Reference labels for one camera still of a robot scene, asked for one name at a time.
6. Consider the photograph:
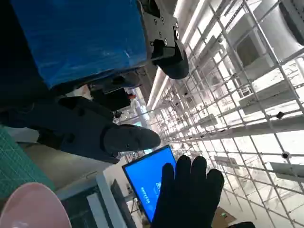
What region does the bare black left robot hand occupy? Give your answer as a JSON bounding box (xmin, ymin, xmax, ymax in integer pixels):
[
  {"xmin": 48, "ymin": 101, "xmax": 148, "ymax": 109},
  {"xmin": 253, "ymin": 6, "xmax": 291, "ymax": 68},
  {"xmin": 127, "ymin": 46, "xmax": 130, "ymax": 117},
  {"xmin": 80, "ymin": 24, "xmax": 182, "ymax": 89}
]
[{"xmin": 0, "ymin": 0, "xmax": 190, "ymax": 165}]

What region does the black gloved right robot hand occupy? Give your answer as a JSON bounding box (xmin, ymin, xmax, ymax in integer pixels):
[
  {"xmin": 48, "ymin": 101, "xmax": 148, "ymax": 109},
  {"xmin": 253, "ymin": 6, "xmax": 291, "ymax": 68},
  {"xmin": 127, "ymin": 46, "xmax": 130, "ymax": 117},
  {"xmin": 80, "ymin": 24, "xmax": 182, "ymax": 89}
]
[{"xmin": 151, "ymin": 155, "xmax": 225, "ymax": 228}]

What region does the pink bowl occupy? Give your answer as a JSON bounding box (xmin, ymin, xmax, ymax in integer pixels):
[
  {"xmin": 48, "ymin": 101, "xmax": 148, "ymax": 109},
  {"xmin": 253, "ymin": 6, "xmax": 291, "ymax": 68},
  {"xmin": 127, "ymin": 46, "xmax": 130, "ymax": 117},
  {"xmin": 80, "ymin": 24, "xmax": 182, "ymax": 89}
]
[{"xmin": 0, "ymin": 182, "xmax": 72, "ymax": 228}]

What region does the monitor with blue screen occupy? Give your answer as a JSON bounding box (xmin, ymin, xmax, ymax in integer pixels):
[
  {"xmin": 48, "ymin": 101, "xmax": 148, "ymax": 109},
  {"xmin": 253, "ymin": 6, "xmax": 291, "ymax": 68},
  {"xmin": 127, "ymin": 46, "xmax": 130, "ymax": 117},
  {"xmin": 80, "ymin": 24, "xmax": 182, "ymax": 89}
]
[{"xmin": 121, "ymin": 144, "xmax": 178, "ymax": 224}]

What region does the white cabinet with glass door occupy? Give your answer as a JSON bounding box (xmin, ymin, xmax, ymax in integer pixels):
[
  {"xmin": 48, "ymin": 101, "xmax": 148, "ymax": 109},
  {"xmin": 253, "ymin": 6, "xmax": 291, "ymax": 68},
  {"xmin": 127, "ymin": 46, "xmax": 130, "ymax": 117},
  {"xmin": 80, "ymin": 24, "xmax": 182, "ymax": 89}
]
[{"xmin": 56, "ymin": 172, "xmax": 128, "ymax": 228}]

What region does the green cutting mat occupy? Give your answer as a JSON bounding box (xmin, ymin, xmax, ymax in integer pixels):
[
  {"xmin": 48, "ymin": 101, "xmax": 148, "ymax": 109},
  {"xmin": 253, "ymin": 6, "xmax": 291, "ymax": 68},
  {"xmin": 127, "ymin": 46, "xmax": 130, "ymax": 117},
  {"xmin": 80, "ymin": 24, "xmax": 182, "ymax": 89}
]
[{"xmin": 0, "ymin": 124, "xmax": 57, "ymax": 198}]

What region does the white ventilation duct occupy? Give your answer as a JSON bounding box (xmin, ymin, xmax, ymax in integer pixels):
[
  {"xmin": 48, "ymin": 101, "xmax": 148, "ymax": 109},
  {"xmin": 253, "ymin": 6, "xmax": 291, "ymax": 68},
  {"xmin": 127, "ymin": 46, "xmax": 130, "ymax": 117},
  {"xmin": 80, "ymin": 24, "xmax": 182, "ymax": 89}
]
[{"xmin": 234, "ymin": 0, "xmax": 304, "ymax": 70}]

